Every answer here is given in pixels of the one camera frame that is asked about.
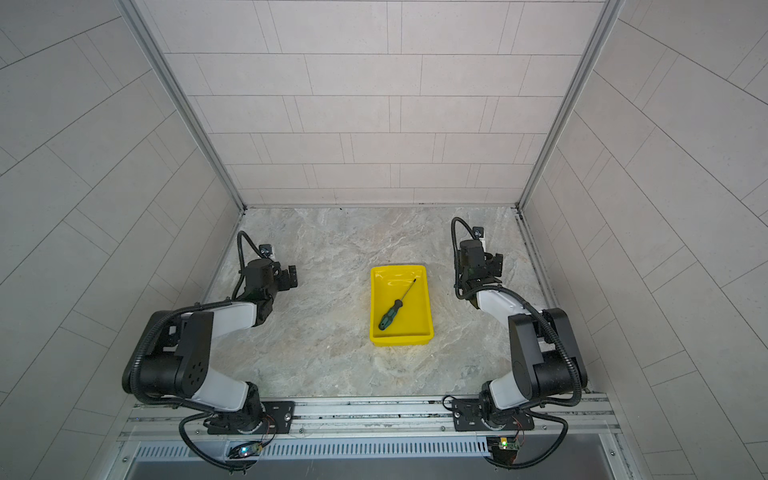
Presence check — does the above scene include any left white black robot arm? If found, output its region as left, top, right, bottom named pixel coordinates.
left=122, top=258, right=298, bottom=435

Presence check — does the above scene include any yellow plastic bin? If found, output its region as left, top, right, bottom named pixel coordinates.
left=369, top=265, right=434, bottom=347

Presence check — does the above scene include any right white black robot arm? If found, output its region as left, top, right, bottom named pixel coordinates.
left=453, top=239, right=587, bottom=429

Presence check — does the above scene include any left green circuit board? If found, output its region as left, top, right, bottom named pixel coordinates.
left=227, top=442, right=263, bottom=460

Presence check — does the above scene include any green circuit board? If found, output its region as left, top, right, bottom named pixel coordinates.
left=227, top=442, right=263, bottom=460
left=486, top=437, right=521, bottom=467

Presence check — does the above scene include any left black base cable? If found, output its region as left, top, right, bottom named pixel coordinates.
left=178, top=410, right=253, bottom=473

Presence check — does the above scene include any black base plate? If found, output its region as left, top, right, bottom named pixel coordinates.
left=203, top=401, right=295, bottom=435
left=443, top=396, right=535, bottom=432

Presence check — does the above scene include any right green circuit board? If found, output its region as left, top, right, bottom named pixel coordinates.
left=486, top=437, right=521, bottom=467

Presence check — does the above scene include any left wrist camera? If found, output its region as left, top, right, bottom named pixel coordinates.
left=258, top=244, right=273, bottom=258

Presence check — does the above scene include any aluminium mounting rail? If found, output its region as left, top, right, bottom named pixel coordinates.
left=117, top=392, right=622, bottom=444

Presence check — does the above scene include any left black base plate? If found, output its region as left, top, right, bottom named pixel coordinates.
left=203, top=401, right=295, bottom=435

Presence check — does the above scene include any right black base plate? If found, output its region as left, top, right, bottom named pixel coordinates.
left=443, top=396, right=535, bottom=432

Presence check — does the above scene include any green black handled screwdriver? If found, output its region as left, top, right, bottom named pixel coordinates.
left=378, top=279, right=416, bottom=331

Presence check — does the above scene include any right black base cable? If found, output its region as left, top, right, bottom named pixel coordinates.
left=485, top=407, right=569, bottom=470

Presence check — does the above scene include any black base cable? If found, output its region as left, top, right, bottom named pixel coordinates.
left=178, top=410, right=253, bottom=473
left=485, top=407, right=569, bottom=470

